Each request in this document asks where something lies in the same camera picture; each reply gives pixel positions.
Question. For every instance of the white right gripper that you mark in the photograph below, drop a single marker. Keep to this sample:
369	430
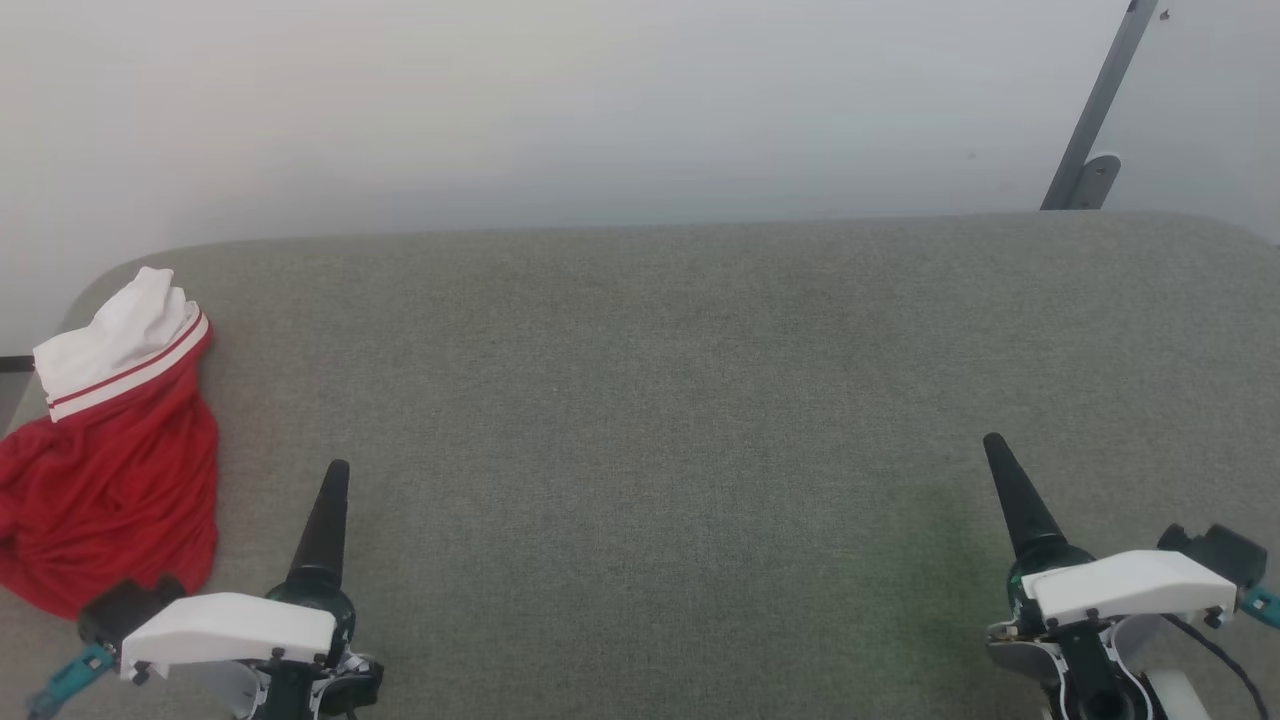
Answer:
1130	585

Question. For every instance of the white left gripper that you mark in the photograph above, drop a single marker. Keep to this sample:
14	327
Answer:
230	625

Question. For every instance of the red and white jersey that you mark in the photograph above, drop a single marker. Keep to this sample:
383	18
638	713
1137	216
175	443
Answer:
110	490

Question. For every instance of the grey fabric sofa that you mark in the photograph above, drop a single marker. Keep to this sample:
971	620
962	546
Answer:
640	420

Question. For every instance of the black framed grey panel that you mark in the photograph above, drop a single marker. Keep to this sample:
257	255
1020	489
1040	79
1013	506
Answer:
15	364

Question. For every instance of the grey metal bar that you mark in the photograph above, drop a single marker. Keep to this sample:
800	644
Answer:
1095	110

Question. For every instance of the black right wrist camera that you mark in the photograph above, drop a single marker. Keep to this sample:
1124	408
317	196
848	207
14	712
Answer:
1220	552

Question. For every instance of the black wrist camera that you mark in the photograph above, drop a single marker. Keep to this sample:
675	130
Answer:
125	605
1220	552

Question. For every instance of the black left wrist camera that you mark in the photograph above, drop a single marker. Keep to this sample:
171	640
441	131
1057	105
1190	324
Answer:
125	605

